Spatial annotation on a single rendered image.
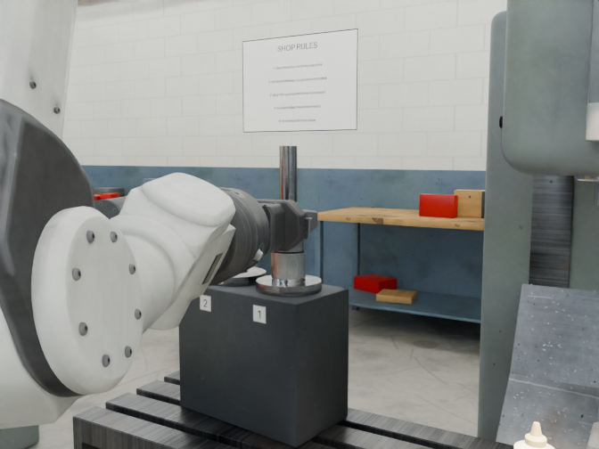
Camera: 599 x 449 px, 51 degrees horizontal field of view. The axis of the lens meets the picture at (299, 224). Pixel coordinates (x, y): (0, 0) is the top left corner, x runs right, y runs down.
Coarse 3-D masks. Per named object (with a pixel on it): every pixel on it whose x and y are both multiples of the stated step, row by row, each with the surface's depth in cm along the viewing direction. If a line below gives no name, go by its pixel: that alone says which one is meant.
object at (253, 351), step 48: (240, 288) 86; (288, 288) 81; (336, 288) 86; (192, 336) 89; (240, 336) 84; (288, 336) 78; (336, 336) 85; (192, 384) 90; (240, 384) 84; (288, 384) 79; (336, 384) 85; (288, 432) 80
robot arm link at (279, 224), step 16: (240, 192) 62; (256, 208) 61; (272, 208) 65; (288, 208) 68; (256, 224) 59; (272, 224) 65; (288, 224) 68; (304, 224) 69; (256, 240) 59; (272, 240) 65; (288, 240) 68; (256, 256) 61
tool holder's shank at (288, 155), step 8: (280, 152) 83; (288, 152) 82; (296, 152) 83; (280, 160) 83; (288, 160) 82; (296, 160) 83; (280, 168) 83; (288, 168) 82; (296, 168) 83; (280, 176) 83; (288, 176) 83; (296, 176) 83; (280, 184) 83; (288, 184) 83; (296, 184) 83; (280, 192) 84; (288, 192) 83; (296, 192) 84; (296, 200) 84
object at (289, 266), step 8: (304, 240) 84; (296, 248) 83; (304, 248) 84; (272, 256) 84; (280, 256) 83; (288, 256) 83; (296, 256) 83; (304, 256) 84; (272, 264) 84; (280, 264) 83; (288, 264) 83; (296, 264) 83; (304, 264) 84; (272, 272) 84; (280, 272) 83; (288, 272) 83; (296, 272) 83; (304, 272) 84; (272, 280) 84; (280, 280) 83; (288, 280) 83; (296, 280) 83; (304, 280) 84
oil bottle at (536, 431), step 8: (536, 424) 61; (536, 432) 61; (528, 440) 61; (536, 440) 61; (544, 440) 61; (520, 448) 61; (528, 448) 61; (536, 448) 61; (544, 448) 61; (552, 448) 61
